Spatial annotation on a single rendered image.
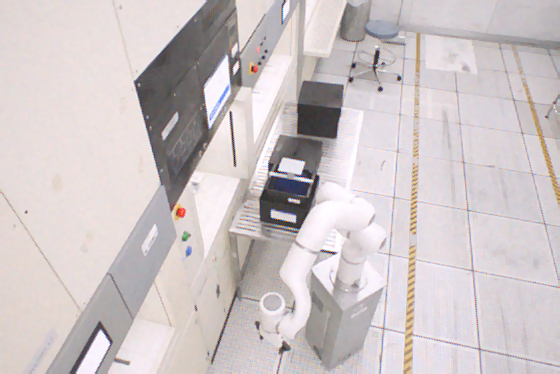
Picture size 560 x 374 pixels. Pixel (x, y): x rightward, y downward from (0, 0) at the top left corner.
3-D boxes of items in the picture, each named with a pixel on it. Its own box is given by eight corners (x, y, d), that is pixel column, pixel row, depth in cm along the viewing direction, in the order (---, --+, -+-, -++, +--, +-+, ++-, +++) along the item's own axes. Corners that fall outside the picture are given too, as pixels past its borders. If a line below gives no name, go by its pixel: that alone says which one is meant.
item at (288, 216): (258, 221, 237) (258, 200, 224) (272, 186, 255) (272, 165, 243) (307, 231, 232) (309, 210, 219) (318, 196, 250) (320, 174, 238)
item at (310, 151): (313, 184, 257) (315, 168, 248) (266, 175, 262) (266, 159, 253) (322, 153, 277) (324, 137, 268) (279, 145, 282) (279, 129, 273)
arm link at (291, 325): (341, 262, 140) (299, 339, 144) (301, 237, 146) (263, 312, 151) (332, 264, 132) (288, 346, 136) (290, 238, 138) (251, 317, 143)
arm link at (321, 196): (363, 250, 189) (333, 232, 196) (377, 227, 190) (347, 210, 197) (344, 221, 144) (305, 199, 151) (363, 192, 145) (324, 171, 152)
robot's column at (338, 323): (364, 348, 265) (388, 283, 210) (328, 372, 254) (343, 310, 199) (337, 314, 281) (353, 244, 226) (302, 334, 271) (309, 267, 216)
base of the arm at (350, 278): (375, 281, 211) (382, 259, 197) (345, 299, 204) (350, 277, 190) (352, 254, 222) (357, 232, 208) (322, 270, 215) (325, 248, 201)
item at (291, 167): (263, 216, 238) (262, 175, 215) (273, 190, 252) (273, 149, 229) (306, 225, 234) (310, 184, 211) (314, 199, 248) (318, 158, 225)
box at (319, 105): (337, 139, 287) (341, 108, 269) (295, 134, 290) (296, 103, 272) (340, 114, 307) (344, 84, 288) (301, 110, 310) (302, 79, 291)
